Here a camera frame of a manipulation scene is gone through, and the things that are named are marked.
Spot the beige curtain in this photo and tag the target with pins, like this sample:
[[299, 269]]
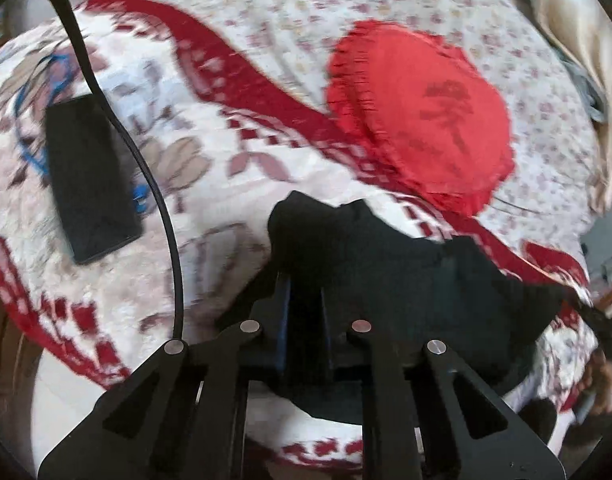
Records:
[[575, 20]]

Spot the black pants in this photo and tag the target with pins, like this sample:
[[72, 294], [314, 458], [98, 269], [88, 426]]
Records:
[[385, 260]]

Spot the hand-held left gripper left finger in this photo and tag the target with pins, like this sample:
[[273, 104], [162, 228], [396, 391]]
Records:
[[284, 322]]

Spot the black smartphone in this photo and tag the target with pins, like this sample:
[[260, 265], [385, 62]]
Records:
[[91, 180]]

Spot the red heart-shaped pillow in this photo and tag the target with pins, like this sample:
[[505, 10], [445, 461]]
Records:
[[415, 110]]

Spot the floral white cushion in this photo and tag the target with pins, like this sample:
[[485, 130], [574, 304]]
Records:
[[31, 10]]

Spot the small-flowered white quilt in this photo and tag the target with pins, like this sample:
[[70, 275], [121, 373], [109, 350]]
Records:
[[286, 20]]

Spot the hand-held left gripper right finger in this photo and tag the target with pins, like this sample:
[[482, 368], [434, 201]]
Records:
[[326, 327]]

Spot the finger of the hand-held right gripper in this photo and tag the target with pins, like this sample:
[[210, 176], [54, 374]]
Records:
[[603, 325]]

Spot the person's right hand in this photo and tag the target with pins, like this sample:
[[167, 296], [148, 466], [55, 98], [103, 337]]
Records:
[[603, 385]]

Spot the grey-blue cloth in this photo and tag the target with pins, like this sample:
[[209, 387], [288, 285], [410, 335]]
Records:
[[588, 95]]

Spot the brown wooden cabinet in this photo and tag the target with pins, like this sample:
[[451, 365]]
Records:
[[6, 340]]

